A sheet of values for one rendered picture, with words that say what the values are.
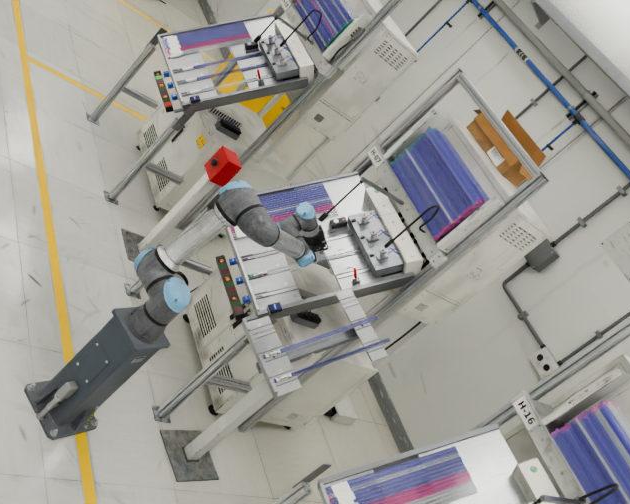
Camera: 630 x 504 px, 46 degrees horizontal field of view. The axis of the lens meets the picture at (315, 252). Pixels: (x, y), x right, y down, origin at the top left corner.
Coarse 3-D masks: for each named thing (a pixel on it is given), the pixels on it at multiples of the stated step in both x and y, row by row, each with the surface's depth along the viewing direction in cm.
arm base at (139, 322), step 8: (144, 304) 267; (136, 312) 267; (144, 312) 265; (128, 320) 267; (136, 320) 265; (144, 320) 264; (152, 320) 264; (128, 328) 266; (136, 328) 265; (144, 328) 265; (152, 328) 265; (160, 328) 267; (136, 336) 265; (144, 336) 266; (152, 336) 267; (160, 336) 271
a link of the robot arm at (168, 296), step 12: (168, 276) 266; (156, 288) 263; (168, 288) 260; (180, 288) 265; (156, 300) 262; (168, 300) 260; (180, 300) 261; (156, 312) 262; (168, 312) 262; (180, 312) 266
